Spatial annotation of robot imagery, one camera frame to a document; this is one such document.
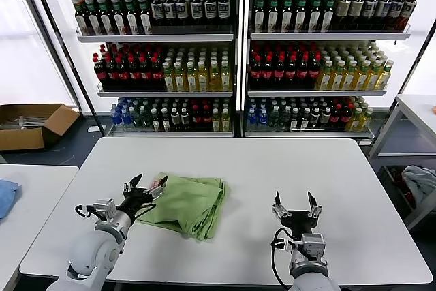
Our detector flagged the black slanted window frame bar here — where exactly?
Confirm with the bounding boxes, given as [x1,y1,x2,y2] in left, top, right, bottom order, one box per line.
[23,0,106,137]
[394,14,436,96]

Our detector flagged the brown cardboard box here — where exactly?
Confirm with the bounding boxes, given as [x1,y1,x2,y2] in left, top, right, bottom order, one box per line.
[0,103,81,153]

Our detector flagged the yellow tea bottle white cap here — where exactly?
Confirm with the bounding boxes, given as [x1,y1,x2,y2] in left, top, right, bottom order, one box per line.
[208,61,222,93]
[354,60,371,91]
[342,60,358,91]
[161,62,176,93]
[329,60,345,91]
[316,60,334,91]
[173,62,187,93]
[185,61,199,93]
[366,60,383,91]
[220,61,234,93]
[196,61,210,93]
[376,60,394,91]

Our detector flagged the dark tea bottle green band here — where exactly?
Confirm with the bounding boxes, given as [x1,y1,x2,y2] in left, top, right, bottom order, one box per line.
[294,0,309,33]
[123,0,138,35]
[309,0,324,33]
[110,0,125,36]
[266,0,281,33]
[84,0,100,36]
[136,0,153,35]
[97,0,112,36]
[252,0,268,33]
[280,0,295,33]
[322,0,337,33]

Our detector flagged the dark tea bottle reddish band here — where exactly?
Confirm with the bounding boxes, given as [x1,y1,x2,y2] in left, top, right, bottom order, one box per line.
[73,0,88,36]

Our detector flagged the light green polo shirt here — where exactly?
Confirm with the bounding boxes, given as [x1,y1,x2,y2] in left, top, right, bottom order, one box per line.
[136,172,228,241]

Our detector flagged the red cloth item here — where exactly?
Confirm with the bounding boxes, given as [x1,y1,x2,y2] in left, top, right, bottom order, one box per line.
[388,166,417,210]

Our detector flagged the white side table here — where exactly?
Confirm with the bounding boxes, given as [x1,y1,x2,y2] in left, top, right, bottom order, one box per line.
[0,164,80,291]

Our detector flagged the blue folded cloth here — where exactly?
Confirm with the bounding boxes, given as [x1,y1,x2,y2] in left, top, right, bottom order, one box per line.
[0,178,22,222]

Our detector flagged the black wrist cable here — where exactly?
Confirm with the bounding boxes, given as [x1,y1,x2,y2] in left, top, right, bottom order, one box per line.
[270,228,300,287]
[74,204,99,219]

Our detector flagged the dark bottle reddish brown label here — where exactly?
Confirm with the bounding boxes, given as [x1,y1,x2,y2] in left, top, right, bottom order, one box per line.
[401,0,418,31]

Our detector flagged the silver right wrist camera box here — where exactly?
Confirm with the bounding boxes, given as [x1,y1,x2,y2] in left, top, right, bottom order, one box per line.
[299,232,326,261]

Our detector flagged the dark bottle white square label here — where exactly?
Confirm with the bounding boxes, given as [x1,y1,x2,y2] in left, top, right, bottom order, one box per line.
[203,0,217,27]
[388,0,405,31]
[189,0,204,27]
[217,0,231,27]
[362,0,378,31]
[174,0,189,27]
[376,0,392,31]
[163,0,177,27]
[150,0,165,27]

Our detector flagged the grey metal shelf unit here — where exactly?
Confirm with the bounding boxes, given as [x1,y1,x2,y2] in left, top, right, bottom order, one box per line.
[52,0,240,138]
[240,0,412,141]

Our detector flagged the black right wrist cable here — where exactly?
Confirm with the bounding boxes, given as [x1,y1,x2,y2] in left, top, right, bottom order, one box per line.
[270,228,300,287]

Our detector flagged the small cola bottle red cap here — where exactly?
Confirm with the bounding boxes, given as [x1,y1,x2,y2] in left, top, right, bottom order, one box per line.
[190,106,202,132]
[341,105,352,131]
[330,105,342,130]
[201,106,213,132]

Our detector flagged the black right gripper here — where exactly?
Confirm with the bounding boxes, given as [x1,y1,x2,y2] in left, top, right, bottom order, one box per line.
[271,191,324,238]

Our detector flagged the grey white crumpled cloth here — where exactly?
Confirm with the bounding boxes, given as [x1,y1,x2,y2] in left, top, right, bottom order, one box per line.
[401,164,436,204]

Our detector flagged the grey metal frame table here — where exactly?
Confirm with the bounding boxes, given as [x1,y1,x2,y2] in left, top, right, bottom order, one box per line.
[367,94,436,161]

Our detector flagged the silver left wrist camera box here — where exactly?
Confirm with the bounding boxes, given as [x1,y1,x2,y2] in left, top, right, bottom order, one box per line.
[91,198,119,226]

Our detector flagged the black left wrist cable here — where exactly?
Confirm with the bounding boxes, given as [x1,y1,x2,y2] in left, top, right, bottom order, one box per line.
[74,204,99,219]

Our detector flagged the dark grey storage crate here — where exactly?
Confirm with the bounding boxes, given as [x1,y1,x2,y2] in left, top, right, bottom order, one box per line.
[377,164,418,219]

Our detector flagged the small dark bottle beige label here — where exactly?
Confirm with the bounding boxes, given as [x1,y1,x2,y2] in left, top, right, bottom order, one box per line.
[179,108,191,132]
[320,106,332,130]
[170,108,181,132]
[309,106,322,130]

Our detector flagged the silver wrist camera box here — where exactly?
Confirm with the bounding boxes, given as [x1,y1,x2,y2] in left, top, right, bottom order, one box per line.
[299,232,326,261]
[91,198,119,226]

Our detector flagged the clear plastic wrapped packs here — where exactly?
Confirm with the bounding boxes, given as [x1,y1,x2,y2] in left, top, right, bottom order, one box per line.
[0,115,47,132]

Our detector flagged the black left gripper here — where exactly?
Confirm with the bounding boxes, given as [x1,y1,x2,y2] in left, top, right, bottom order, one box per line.
[121,173,169,219]

